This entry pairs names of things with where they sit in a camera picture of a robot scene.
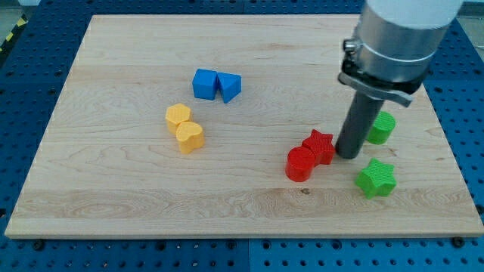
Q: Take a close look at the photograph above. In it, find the wooden board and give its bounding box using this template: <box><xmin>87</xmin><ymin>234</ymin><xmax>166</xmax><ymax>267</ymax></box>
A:
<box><xmin>5</xmin><ymin>15</ymin><xmax>483</xmax><ymax>239</ymax></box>

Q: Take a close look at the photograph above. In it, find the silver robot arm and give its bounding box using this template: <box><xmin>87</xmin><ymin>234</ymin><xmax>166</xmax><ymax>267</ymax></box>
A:
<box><xmin>338</xmin><ymin>0</ymin><xmax>463</xmax><ymax>107</ymax></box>

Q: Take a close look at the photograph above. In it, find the blue triangular block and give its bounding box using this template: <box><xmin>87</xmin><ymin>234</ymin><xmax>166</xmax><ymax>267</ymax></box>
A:
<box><xmin>217</xmin><ymin>73</ymin><xmax>241</xmax><ymax>104</ymax></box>

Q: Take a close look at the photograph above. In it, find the yellow hexagon block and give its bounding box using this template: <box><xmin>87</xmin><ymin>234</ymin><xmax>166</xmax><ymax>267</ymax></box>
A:
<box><xmin>165</xmin><ymin>104</ymin><xmax>192</xmax><ymax>134</ymax></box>

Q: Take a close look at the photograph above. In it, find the blue cube block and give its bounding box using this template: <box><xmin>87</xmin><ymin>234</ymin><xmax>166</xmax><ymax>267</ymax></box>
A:
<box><xmin>192</xmin><ymin>69</ymin><xmax>218</xmax><ymax>100</ymax></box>

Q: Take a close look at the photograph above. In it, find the green cylinder block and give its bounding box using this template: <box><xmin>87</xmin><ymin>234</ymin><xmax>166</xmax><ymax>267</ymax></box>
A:
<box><xmin>367</xmin><ymin>111</ymin><xmax>396</xmax><ymax>145</ymax></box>

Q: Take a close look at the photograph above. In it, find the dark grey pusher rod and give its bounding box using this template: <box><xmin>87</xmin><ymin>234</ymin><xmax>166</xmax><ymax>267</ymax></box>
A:
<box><xmin>335</xmin><ymin>92</ymin><xmax>384</xmax><ymax>159</ymax></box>

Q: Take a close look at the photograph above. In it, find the red cylinder block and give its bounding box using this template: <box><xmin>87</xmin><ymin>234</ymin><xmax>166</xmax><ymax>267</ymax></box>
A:
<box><xmin>285</xmin><ymin>146</ymin><xmax>315</xmax><ymax>182</ymax></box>

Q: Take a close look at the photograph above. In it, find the red star block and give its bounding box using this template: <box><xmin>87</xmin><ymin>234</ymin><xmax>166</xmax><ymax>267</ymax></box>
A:
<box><xmin>302</xmin><ymin>129</ymin><xmax>336</xmax><ymax>166</ymax></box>

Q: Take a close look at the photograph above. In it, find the yellow heart block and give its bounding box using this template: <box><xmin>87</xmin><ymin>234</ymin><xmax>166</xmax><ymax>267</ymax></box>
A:
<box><xmin>175</xmin><ymin>122</ymin><xmax>205</xmax><ymax>154</ymax></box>

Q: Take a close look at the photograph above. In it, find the green star block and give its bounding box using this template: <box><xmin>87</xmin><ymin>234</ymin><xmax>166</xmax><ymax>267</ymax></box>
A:
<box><xmin>355</xmin><ymin>158</ymin><xmax>397</xmax><ymax>199</ymax></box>

